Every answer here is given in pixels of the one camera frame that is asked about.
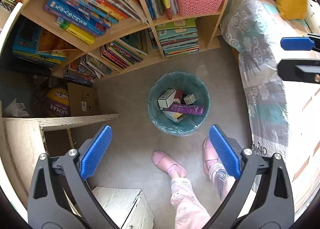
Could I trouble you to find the green purple toothbrush package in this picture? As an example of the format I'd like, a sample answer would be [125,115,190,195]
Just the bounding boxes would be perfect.
[163,104,204,116]

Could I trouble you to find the white gold box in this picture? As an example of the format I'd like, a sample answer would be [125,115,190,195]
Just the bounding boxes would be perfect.
[162,110,185,123]

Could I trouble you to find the small white red-trimmed box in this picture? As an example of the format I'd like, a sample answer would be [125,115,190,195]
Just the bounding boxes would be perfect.
[183,93,197,105]

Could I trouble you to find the small maroon box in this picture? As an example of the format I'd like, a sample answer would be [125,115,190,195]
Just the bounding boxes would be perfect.
[173,90,183,104]

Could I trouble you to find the long white gold-edged box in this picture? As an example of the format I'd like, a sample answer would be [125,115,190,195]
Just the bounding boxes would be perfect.
[157,89,177,109]

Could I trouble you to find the teal-lined trash bin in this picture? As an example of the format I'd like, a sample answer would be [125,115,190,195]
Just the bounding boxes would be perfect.
[148,71,211,137]

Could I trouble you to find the right leg pink trousers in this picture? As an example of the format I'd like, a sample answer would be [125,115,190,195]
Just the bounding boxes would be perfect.
[207,160,235,202]

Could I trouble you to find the person's right pink shoe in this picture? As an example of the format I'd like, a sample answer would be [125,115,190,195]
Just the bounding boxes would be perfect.
[202,137,223,178]

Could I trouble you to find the person's pink shoe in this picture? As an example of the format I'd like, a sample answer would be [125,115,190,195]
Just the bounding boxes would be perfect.
[202,137,223,178]
[152,151,187,179]

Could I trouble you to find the patterned grey teal blanket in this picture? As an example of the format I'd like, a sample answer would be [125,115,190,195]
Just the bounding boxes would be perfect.
[220,0,319,209]

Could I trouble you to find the person's left pink shoe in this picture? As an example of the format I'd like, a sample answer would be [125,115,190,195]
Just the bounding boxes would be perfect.
[152,151,187,179]

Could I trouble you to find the grey wooden stool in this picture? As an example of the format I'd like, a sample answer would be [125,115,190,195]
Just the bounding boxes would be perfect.
[92,186,154,228]

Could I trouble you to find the brown cardboard box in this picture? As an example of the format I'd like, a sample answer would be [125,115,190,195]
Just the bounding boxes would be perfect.
[67,83,101,117]

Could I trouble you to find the orange purple basketball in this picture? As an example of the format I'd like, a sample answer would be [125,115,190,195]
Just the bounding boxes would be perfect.
[44,87,70,117]

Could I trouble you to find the wooden bookshelf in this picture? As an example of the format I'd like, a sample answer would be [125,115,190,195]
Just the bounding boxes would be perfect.
[1,0,228,86]

